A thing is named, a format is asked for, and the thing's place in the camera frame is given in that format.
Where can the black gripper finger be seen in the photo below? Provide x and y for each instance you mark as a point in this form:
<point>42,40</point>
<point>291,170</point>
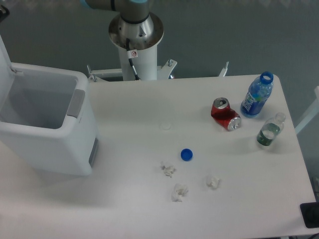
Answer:
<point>4,13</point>

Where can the white trash can with lid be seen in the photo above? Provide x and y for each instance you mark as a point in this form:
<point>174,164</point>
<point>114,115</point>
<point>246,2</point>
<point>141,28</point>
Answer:
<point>46,117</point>

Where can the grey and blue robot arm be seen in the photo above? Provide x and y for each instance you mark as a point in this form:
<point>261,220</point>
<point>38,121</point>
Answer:
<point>135,27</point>

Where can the white translucent bottle cap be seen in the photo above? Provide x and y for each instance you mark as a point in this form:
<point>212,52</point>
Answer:
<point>165,125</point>

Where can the blue bottle cap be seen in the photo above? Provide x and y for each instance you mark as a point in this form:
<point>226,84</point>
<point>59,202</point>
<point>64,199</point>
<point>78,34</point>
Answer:
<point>186,154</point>

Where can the crushed red soda can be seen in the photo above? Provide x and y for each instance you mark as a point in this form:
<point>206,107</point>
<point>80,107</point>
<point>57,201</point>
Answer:
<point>224,115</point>

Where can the crumpled white tissue left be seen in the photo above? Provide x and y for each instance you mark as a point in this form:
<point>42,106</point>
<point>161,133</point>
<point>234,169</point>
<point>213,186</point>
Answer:
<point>168,168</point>

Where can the crumpled white tissue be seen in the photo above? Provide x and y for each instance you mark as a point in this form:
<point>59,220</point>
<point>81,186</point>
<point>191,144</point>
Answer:
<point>168,168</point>
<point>212,182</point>
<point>179,191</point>

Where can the crumpled white tissue bottom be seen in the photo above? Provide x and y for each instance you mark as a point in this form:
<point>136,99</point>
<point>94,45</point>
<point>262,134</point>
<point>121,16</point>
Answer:
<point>179,191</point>

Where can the blue plastic drink bottle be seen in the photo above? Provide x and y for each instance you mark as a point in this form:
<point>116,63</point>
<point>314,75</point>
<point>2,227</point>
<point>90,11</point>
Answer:
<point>258,93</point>

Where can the crumpled white tissue right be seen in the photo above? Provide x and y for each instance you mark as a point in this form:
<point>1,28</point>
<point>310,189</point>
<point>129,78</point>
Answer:
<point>212,182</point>

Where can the clear bottle with green label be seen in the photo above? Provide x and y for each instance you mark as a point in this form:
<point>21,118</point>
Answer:
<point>271,129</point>

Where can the black device at table edge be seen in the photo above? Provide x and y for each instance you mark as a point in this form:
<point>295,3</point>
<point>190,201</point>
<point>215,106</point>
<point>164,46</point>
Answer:
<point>310,213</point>

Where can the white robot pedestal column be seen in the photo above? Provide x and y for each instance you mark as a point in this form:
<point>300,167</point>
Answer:
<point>145,64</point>

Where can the white frame at right edge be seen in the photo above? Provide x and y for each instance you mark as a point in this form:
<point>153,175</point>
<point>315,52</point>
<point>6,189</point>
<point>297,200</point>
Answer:
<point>309,113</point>

